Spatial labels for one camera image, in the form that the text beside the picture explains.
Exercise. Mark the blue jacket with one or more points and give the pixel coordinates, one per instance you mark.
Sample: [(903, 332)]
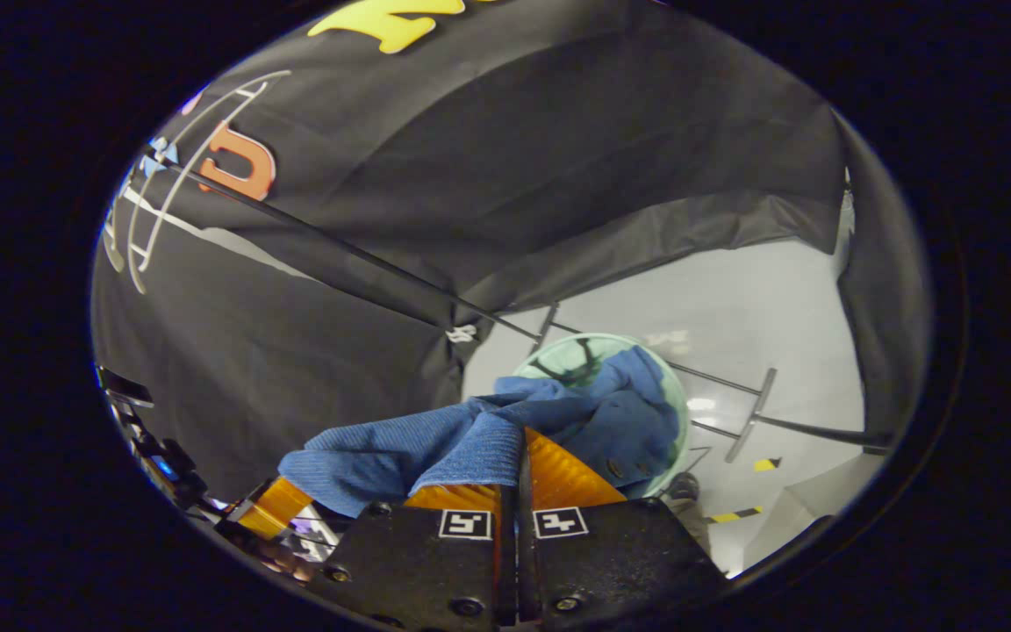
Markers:
[(470, 439)]

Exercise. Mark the black backdrop cloth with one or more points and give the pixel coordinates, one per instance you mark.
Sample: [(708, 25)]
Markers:
[(470, 175)]

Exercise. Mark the dark electronic equipment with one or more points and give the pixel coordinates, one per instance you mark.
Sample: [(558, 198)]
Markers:
[(154, 448)]

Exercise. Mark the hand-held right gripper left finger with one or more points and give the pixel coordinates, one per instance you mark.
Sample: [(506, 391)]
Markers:
[(409, 570)]

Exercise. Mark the small white clip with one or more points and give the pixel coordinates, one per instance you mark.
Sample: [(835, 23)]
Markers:
[(462, 333)]

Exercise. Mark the person's leg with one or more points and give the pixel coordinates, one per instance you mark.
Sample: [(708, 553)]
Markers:
[(690, 509)]

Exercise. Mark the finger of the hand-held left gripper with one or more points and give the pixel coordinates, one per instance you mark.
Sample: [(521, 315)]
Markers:
[(276, 507)]

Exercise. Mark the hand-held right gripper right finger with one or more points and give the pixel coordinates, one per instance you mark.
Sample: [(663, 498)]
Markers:
[(620, 562)]

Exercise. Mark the black clothes rack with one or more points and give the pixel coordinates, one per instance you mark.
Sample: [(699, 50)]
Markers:
[(356, 252)]

